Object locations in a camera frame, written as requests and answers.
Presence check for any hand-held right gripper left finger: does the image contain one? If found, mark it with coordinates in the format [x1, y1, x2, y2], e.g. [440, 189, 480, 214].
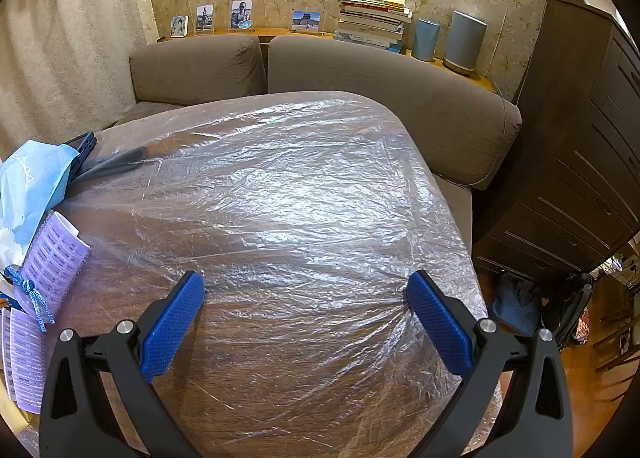
[39, 270, 206, 458]

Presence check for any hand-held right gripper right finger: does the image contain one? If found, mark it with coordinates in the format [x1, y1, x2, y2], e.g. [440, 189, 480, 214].
[405, 270, 583, 458]

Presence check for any blue fabric bag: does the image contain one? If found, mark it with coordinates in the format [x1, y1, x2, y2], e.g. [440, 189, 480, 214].
[492, 270, 544, 337]

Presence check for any black backpack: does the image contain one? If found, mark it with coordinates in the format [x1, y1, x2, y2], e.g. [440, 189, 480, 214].
[542, 272, 597, 350]

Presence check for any purple hair roller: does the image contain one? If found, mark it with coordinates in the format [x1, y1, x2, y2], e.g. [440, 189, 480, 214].
[19, 212, 92, 312]

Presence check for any blue ribbon bow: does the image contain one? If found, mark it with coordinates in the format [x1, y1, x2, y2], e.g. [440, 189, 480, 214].
[4, 265, 56, 334]

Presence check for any purple printed booklet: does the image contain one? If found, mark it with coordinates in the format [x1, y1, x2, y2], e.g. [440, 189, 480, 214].
[0, 307, 49, 414]

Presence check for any dark blue flat case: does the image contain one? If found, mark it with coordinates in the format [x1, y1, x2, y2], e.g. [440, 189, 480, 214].
[62, 131, 97, 184]

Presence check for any dark wooden cabinet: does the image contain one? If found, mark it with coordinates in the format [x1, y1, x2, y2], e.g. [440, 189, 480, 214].
[472, 0, 640, 285]

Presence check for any brown fabric sofa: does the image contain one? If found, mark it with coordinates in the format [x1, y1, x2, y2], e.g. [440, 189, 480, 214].
[115, 34, 523, 249]

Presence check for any grey fabric speaker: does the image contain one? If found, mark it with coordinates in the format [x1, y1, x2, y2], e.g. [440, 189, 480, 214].
[442, 10, 489, 77]

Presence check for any beige curtain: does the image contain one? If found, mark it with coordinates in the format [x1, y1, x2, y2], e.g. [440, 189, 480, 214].
[0, 0, 162, 161]

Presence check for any blue cylinder speaker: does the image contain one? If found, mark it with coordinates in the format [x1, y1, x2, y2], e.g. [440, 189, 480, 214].
[411, 18, 442, 63]

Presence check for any stack of books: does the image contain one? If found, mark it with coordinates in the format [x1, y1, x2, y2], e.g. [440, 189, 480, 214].
[333, 0, 413, 55]

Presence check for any standing person photo frame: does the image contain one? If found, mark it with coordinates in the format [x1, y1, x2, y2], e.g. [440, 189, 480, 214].
[195, 4, 214, 35]

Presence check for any sunglasses portrait photo frame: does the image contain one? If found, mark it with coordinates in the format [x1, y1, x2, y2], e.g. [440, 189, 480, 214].
[230, 0, 255, 33]

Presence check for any building photo frame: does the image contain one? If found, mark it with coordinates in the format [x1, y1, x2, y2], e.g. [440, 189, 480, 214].
[291, 9, 323, 34]

